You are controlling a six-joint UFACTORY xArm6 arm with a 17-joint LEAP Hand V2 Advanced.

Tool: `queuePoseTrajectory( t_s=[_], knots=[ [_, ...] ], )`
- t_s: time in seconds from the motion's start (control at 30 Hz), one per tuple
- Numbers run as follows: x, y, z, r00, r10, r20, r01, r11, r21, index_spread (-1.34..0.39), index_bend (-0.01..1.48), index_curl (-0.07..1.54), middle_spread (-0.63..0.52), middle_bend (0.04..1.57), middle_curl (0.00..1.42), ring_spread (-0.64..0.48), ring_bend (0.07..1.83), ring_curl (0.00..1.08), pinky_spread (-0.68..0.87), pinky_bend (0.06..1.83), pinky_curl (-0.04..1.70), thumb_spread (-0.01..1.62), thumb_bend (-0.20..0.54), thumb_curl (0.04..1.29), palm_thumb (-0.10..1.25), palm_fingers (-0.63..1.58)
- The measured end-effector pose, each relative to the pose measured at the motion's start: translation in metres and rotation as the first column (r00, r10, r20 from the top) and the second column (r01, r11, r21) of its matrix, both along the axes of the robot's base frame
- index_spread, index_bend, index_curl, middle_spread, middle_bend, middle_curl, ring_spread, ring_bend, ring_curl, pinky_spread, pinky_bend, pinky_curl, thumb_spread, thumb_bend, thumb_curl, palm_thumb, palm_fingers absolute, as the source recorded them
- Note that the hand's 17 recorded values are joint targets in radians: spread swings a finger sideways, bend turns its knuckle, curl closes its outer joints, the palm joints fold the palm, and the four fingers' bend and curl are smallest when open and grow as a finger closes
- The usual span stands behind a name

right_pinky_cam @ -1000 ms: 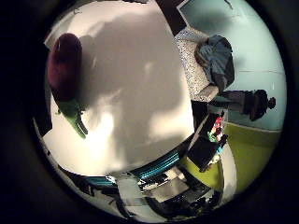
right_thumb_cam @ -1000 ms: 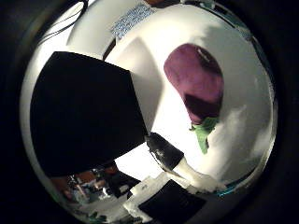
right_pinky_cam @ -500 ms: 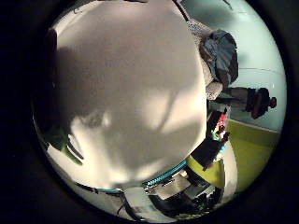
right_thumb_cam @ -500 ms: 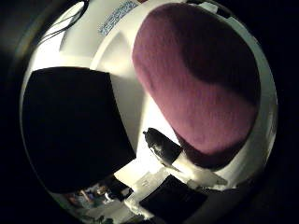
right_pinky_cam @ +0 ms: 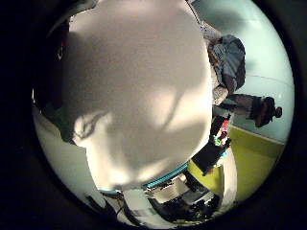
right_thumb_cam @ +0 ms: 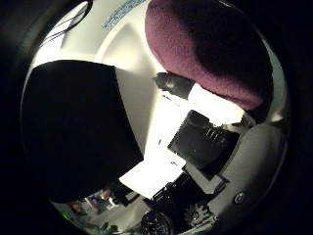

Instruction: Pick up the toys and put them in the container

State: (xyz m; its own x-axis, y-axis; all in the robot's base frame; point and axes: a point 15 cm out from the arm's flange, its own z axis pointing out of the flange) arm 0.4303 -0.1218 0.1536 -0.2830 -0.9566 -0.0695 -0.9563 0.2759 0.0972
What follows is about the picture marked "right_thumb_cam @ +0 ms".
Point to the purple eggplant plush toy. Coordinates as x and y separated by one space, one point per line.
195 42

